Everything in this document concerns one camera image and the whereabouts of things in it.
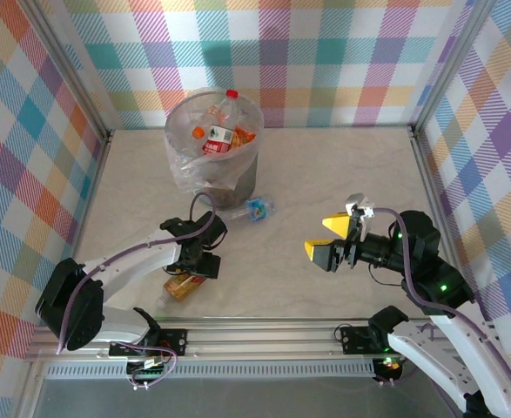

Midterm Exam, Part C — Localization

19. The brown tea bottle gold label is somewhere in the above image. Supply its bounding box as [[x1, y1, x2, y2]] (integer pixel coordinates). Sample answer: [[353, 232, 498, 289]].
[[155, 272, 209, 309]]

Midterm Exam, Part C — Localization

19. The water bottle red green label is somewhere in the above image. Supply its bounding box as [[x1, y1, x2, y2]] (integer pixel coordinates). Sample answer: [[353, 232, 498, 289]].
[[201, 88, 244, 157]]

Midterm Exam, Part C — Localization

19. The small bottle orange cap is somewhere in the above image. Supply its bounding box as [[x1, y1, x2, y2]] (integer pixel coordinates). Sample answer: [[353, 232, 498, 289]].
[[192, 104, 224, 139]]

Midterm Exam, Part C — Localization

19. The orange label bottle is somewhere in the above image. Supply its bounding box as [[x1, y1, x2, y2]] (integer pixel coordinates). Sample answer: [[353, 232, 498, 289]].
[[232, 125, 257, 152]]

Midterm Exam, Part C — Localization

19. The grey metal mesh bin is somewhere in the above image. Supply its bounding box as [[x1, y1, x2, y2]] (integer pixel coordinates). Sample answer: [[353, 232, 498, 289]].
[[164, 86, 265, 209]]

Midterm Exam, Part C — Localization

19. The clear plastic bin liner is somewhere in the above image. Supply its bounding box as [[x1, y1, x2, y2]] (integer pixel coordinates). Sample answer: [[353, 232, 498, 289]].
[[164, 86, 265, 195]]

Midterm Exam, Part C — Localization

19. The crushed bottle colourful blue label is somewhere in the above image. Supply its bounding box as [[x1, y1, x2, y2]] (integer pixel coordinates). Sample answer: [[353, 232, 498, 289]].
[[226, 195, 278, 224]]

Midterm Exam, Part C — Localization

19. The small lit controller board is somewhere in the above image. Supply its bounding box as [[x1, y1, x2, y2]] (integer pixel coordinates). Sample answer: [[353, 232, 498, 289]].
[[376, 354, 407, 371]]

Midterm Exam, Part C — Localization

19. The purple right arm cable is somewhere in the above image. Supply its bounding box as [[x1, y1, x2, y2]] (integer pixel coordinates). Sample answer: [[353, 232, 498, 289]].
[[370, 206, 511, 418]]

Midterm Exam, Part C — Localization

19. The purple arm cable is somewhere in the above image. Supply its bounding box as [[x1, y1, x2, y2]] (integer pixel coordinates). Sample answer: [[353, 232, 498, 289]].
[[370, 206, 511, 418], [57, 193, 178, 391]]

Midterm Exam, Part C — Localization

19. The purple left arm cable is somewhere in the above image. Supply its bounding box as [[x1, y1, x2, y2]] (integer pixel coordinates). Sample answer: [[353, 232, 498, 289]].
[[57, 193, 178, 391]]

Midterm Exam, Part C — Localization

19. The aluminium table side rail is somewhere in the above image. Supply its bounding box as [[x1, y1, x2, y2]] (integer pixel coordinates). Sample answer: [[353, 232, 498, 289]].
[[409, 125, 482, 326], [52, 128, 117, 327]]

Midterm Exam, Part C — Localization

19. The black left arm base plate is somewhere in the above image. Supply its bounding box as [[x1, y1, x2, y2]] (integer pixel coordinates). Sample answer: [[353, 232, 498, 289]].
[[109, 328, 189, 359]]

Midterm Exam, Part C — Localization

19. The long aluminium base rail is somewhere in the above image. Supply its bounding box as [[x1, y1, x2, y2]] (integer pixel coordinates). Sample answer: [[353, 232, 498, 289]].
[[24, 316, 507, 363]]

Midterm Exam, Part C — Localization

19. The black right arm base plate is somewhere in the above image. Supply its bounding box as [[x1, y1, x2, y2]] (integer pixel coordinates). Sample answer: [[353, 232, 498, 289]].
[[337, 322, 395, 356]]

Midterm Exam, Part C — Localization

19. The wired terminal connector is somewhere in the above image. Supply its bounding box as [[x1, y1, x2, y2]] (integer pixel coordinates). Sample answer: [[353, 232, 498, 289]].
[[126, 355, 171, 391]]

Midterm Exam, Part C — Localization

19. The grey slotted cable duct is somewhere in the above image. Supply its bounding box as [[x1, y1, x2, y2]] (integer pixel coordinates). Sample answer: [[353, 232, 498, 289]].
[[45, 363, 376, 379]]

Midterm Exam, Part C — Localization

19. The aluminium upright frame post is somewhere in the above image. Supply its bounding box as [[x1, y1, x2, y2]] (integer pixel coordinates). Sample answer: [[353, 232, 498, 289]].
[[17, 0, 117, 136], [409, 0, 500, 136]]

